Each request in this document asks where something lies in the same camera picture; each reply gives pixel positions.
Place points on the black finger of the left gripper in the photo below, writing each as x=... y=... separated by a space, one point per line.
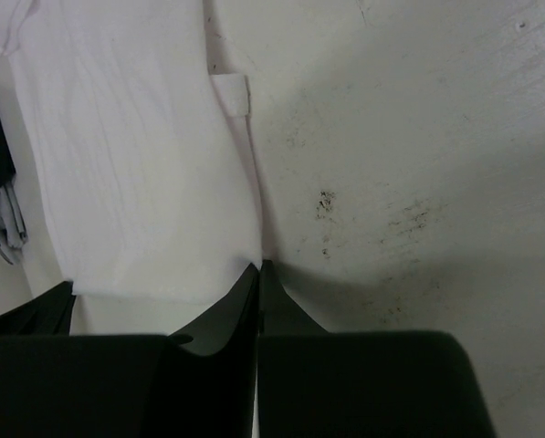
x=48 y=314

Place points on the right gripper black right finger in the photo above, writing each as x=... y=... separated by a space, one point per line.
x=315 y=383

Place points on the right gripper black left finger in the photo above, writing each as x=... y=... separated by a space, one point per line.
x=197 y=382

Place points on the white tank top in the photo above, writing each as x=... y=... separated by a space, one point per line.
x=146 y=182

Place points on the folded grey tank top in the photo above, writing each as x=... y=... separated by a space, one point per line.
x=13 y=234

